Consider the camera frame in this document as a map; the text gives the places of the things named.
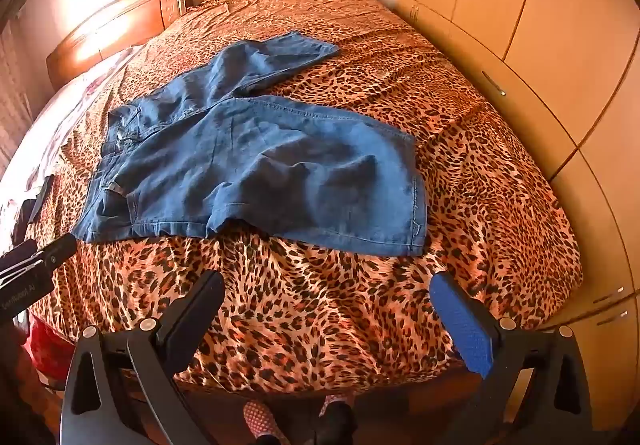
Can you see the wooden side headboard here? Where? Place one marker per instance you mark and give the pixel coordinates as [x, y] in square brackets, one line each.
[117, 26]

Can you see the wooden wardrobe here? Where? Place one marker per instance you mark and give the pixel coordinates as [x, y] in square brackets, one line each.
[565, 74]

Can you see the blue denim pants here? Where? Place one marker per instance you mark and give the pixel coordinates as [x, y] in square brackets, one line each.
[213, 145]

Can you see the red cloth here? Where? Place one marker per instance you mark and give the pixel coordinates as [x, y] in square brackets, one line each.
[50, 353]

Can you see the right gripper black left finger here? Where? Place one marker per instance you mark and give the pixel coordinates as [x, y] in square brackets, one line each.
[96, 407]

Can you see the leopard print bedspread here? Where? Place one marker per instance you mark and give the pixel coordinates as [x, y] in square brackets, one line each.
[299, 317]

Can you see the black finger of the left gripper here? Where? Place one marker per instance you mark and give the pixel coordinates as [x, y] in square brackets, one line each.
[26, 273]

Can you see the red checkered slipper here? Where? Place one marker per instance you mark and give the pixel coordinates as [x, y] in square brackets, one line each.
[262, 425]

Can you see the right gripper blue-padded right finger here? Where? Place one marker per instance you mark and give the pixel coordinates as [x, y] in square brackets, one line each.
[534, 388]

